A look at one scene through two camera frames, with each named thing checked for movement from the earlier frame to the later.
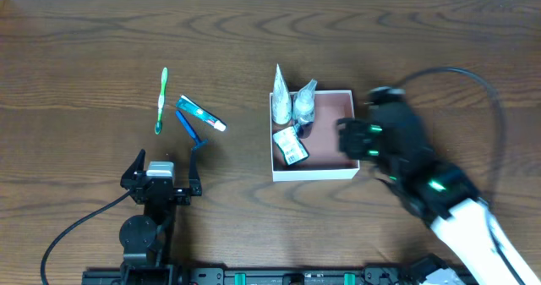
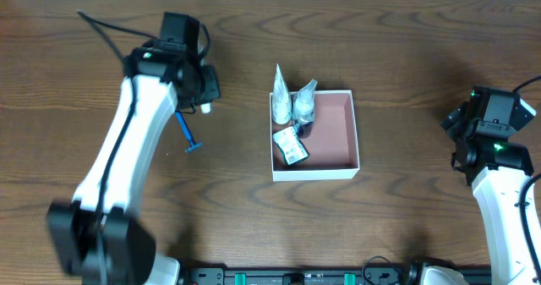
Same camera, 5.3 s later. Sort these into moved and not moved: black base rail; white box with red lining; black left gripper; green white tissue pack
Moved: black left gripper
Not moved: white box with red lining; green white tissue pack; black base rail
